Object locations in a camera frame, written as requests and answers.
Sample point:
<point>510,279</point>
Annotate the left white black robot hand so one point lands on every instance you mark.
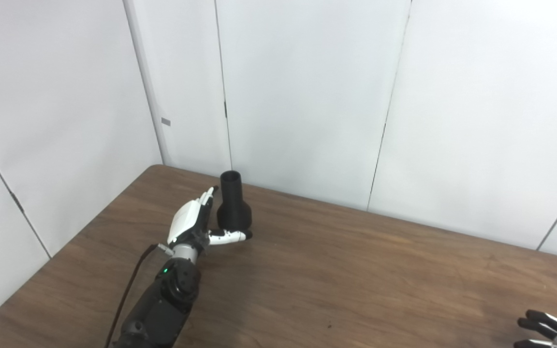
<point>185,220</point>

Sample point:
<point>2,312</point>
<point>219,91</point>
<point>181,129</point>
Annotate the black flared nozzle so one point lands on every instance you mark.
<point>234,210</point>

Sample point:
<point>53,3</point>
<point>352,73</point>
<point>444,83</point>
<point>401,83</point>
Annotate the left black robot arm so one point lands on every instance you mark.
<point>162,309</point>

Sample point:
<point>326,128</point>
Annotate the small grey wall tag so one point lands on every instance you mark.
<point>166,122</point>

